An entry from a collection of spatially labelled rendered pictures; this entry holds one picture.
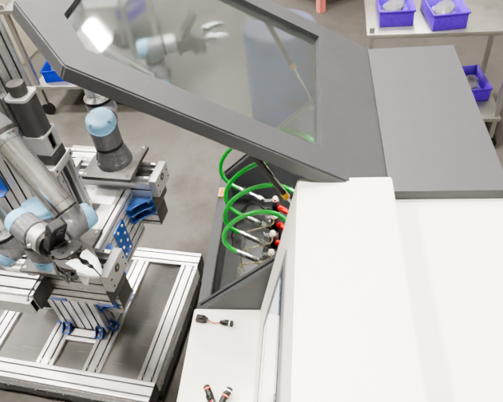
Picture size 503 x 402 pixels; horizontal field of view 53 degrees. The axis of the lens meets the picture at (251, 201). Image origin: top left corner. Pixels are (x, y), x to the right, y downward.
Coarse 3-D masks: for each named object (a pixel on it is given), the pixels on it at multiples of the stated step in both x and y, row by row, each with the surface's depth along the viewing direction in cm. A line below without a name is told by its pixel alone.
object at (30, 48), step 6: (0, 0) 475; (6, 0) 483; (12, 18) 492; (6, 24) 486; (18, 30) 502; (12, 36) 494; (24, 36) 511; (24, 42) 512; (30, 42) 521; (30, 48) 522; (36, 48) 530; (18, 54) 505; (30, 54) 523
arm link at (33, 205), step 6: (30, 198) 171; (36, 198) 171; (24, 204) 168; (30, 204) 168; (36, 204) 168; (42, 204) 168; (30, 210) 166; (36, 210) 166; (42, 210) 166; (42, 216) 165; (48, 216) 166; (48, 222) 167
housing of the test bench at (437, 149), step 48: (432, 48) 168; (384, 96) 152; (432, 96) 149; (384, 144) 136; (432, 144) 134; (480, 144) 132; (432, 192) 122; (480, 192) 121; (432, 240) 115; (480, 240) 114; (432, 288) 106; (480, 288) 105; (432, 336) 98; (480, 336) 97; (432, 384) 92; (480, 384) 91
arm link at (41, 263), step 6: (66, 234) 144; (66, 240) 144; (30, 252) 138; (36, 252) 138; (30, 258) 140; (36, 258) 139; (42, 258) 140; (36, 264) 141; (42, 264) 141; (48, 264) 142; (42, 270) 143; (48, 270) 144
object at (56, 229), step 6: (54, 222) 120; (60, 222) 121; (48, 228) 120; (54, 228) 120; (60, 228) 121; (66, 228) 124; (48, 234) 121; (54, 234) 121; (60, 234) 123; (48, 240) 123; (54, 240) 124; (60, 240) 126; (48, 246) 125
